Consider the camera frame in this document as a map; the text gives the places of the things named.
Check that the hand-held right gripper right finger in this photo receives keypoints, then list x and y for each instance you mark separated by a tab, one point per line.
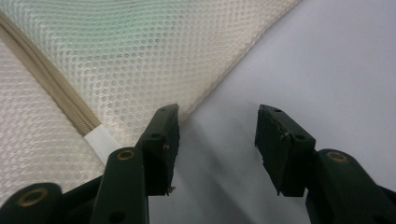
285	155

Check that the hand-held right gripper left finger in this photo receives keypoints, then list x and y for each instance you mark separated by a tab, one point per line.
162	149

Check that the pale blue table mat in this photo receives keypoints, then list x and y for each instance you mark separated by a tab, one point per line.
311	62

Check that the green garment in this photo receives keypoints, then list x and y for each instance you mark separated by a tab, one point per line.
137	28

